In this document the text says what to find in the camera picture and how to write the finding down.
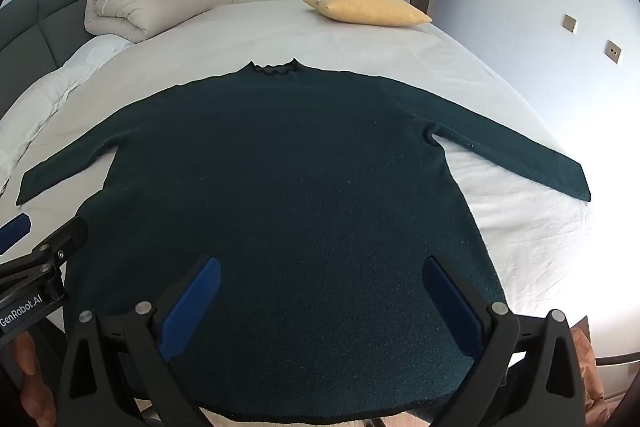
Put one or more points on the white quilt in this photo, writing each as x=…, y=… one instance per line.
x=50, y=87

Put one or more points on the dark green sweater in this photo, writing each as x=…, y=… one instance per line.
x=300, y=167

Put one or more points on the dark green padded headboard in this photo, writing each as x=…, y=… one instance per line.
x=35, y=27

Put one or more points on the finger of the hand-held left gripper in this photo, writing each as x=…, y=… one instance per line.
x=65, y=239
x=14, y=232

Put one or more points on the person's left hand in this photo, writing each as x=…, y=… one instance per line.
x=35, y=399

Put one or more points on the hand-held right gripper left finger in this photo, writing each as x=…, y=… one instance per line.
x=195, y=302

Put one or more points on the yellow pillow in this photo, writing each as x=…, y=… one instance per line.
x=365, y=7

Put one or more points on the bed with white sheet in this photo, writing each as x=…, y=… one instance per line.
x=360, y=49

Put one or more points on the wall switch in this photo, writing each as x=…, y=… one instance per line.
x=614, y=52
x=569, y=23

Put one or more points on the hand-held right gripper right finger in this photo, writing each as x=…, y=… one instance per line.
x=450, y=302

